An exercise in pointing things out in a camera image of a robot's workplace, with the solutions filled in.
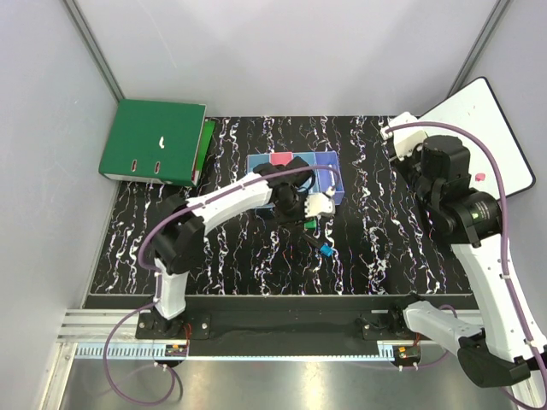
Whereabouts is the green cap black highlighter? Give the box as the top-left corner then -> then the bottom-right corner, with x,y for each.
303,219 -> 317,230

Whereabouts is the pink drawer box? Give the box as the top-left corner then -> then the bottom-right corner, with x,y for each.
269,152 -> 293,166

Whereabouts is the white whiteboard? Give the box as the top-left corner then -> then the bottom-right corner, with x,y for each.
420,77 -> 535,199

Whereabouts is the green ring binder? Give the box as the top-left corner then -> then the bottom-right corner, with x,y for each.
98,99 -> 206,186

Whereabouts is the blue cap black highlighter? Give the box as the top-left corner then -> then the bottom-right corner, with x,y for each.
303,232 -> 334,257

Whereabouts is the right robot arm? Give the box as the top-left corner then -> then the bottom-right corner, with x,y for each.
388,132 -> 546,409

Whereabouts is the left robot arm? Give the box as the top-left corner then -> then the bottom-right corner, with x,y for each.
137,157 -> 318,338

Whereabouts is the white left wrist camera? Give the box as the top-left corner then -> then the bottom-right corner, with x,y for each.
304,186 -> 336,219

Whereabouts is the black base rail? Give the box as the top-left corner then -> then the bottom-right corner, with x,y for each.
81,295 -> 426,360

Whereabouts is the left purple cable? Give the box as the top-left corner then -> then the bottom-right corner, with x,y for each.
103,165 -> 343,405

